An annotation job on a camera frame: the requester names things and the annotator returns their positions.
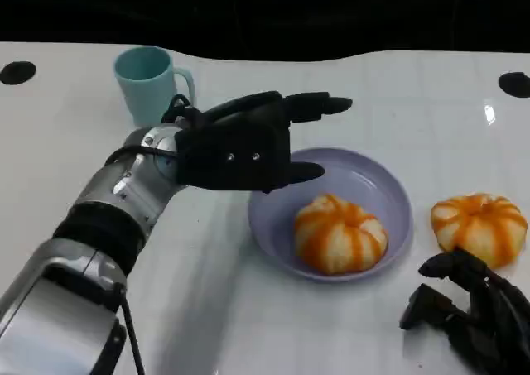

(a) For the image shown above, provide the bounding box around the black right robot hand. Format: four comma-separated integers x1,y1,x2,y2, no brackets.
399,248,530,375

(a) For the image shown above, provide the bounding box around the pale green mug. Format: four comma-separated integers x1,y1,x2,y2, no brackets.
113,46,196,127

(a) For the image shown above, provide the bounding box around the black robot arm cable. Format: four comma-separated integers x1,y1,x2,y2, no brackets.
105,144,183,167
160,94,196,124
117,283,147,375

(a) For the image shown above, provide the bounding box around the lilac plate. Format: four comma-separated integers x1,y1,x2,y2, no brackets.
247,147,414,284

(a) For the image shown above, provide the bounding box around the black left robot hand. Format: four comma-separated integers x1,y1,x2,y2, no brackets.
181,91,354,185

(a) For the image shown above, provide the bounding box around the orange and white bread roll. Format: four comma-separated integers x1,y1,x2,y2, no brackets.
430,192,530,268
294,192,390,275

